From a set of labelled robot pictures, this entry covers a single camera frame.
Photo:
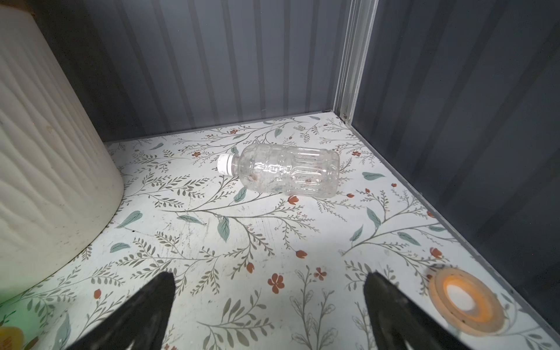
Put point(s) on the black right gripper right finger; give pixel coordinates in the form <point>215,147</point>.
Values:
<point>398,323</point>

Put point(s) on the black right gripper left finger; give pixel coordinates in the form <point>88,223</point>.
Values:
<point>140,323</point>

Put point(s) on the clear plastic bottle white cap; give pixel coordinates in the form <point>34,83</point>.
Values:
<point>271,168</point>

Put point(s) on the white ribbed trash bin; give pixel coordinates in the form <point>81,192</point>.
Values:
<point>59,185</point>

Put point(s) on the orange tape roll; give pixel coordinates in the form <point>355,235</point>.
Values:
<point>484,317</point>

